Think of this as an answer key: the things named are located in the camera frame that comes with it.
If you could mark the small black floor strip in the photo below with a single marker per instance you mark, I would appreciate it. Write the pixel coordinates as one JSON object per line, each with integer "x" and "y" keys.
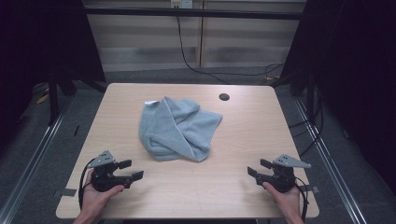
{"x": 76, "y": 130}

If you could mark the grey tape strip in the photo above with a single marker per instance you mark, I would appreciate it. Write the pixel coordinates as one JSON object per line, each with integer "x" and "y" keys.
{"x": 313, "y": 189}
{"x": 68, "y": 192}

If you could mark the person's right hand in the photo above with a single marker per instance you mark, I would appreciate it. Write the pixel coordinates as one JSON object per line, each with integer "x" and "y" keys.
{"x": 289, "y": 202}

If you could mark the metal floor rail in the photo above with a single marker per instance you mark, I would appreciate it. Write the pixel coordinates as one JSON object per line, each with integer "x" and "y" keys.
{"x": 34, "y": 158}
{"x": 330, "y": 161}

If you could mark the light blue towel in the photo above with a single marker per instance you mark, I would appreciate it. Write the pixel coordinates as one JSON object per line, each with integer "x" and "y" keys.
{"x": 174, "y": 130}

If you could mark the black stand leg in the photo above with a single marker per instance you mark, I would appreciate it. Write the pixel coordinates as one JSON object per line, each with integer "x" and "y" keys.
{"x": 53, "y": 102}
{"x": 310, "y": 99}

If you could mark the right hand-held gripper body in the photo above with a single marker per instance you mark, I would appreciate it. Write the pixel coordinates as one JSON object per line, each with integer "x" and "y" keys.
{"x": 281, "y": 180}

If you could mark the dark curtain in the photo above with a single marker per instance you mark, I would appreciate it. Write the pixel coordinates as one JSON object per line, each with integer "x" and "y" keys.
{"x": 37, "y": 40}
{"x": 358, "y": 62}

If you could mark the yellow object on floor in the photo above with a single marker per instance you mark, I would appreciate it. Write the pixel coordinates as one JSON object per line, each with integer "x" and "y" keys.
{"x": 42, "y": 99}

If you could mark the white wall power outlet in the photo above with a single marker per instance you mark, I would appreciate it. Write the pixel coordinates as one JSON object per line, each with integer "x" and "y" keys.
{"x": 182, "y": 3}

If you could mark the black horizontal metal bar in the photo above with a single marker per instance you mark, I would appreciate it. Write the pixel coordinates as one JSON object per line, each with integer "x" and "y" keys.
{"x": 140, "y": 11}

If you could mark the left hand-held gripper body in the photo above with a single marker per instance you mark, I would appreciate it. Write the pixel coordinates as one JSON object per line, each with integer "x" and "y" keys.
{"x": 104, "y": 179}

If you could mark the person's left hand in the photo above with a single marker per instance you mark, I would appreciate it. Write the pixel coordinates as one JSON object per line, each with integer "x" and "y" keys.
{"x": 95, "y": 202}

